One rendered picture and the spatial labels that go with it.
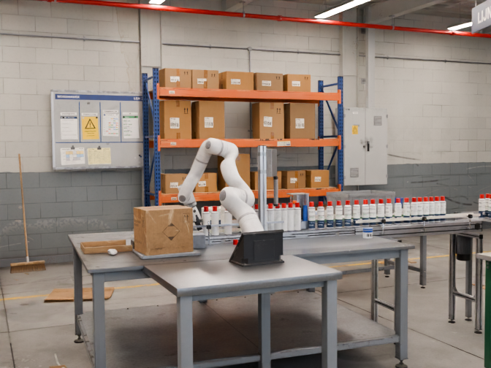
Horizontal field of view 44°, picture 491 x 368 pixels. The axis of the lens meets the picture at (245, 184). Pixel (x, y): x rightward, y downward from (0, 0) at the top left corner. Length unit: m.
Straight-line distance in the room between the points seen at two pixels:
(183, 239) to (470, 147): 8.37
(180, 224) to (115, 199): 4.86
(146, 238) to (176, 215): 0.23
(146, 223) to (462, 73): 8.56
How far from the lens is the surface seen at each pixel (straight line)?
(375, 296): 5.06
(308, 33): 9.76
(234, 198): 3.62
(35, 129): 8.40
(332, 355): 3.39
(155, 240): 3.70
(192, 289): 2.94
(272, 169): 4.20
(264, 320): 3.82
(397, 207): 4.87
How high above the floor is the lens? 1.47
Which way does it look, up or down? 3 degrees down
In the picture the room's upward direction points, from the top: 1 degrees counter-clockwise
